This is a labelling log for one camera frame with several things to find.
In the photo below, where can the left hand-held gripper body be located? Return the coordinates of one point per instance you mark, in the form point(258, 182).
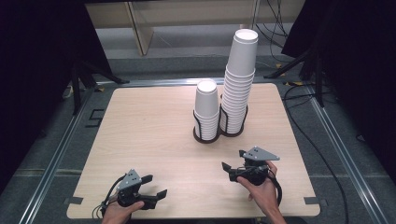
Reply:
point(129, 182)

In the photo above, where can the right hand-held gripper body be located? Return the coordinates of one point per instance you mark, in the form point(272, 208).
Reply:
point(253, 172)

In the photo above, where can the black double cup holder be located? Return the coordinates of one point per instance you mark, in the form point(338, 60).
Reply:
point(205, 141)

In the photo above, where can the short stack of white cups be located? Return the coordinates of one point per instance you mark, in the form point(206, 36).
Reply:
point(206, 105)

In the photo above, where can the tall stack of white cups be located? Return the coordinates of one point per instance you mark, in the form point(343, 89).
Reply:
point(241, 68)

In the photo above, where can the person's right hand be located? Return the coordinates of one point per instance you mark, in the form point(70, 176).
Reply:
point(264, 194)

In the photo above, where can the person's left hand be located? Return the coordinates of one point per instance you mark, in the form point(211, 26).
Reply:
point(120, 215)

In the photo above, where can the yellow tape piece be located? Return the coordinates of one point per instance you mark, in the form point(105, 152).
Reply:
point(278, 66)
point(100, 89)
point(294, 83)

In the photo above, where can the black stand legs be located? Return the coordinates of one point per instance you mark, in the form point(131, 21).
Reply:
point(77, 87)
point(317, 81)

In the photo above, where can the black curtain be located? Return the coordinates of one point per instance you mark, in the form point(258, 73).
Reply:
point(358, 62)
point(40, 62)

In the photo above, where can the light wooden furniture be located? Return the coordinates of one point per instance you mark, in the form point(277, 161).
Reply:
point(186, 14)

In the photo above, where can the metal floor rail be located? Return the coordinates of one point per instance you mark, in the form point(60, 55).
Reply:
point(345, 155)
point(59, 155)
point(174, 81)

